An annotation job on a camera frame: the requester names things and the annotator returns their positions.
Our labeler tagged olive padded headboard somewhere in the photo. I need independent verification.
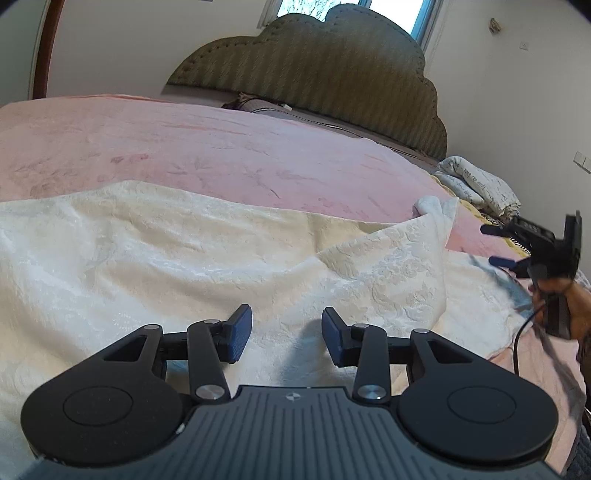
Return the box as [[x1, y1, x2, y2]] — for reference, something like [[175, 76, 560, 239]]
[[165, 4, 448, 160]]

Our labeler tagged brown patterned pillow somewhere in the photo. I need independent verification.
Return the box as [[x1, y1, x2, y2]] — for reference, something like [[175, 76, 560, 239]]
[[221, 91, 296, 114]]

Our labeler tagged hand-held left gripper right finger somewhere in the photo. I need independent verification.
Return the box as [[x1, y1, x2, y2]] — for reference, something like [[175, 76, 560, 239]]
[[322, 307, 481, 406]]

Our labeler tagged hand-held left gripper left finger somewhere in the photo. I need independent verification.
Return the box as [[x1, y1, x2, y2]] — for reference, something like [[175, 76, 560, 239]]
[[91, 305, 254, 407]]

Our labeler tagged white embossed towel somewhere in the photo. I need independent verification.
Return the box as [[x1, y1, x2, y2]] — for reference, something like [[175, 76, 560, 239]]
[[0, 180, 539, 464]]

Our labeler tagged brown wooden door frame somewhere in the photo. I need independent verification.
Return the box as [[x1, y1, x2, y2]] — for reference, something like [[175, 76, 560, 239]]
[[28, 0, 65, 100]]

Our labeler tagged grey mattress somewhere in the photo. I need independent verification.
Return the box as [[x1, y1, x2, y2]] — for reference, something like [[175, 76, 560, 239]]
[[249, 105, 444, 169]]

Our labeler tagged black cable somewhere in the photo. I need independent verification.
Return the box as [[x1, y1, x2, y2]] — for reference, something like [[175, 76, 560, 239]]
[[513, 302, 557, 377]]

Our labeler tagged window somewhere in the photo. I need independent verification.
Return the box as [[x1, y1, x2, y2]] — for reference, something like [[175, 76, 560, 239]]
[[256, 0, 444, 49]]

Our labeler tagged pink floral blanket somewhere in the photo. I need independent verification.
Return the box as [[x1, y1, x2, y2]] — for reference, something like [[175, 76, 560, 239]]
[[0, 95, 589, 480]]

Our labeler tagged white printed folded quilt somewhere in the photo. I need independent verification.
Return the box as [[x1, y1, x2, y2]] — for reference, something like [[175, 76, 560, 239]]
[[434, 156, 522, 219]]

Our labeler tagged person's right hand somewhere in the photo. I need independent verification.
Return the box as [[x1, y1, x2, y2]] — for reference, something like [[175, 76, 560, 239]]
[[530, 276, 591, 341]]

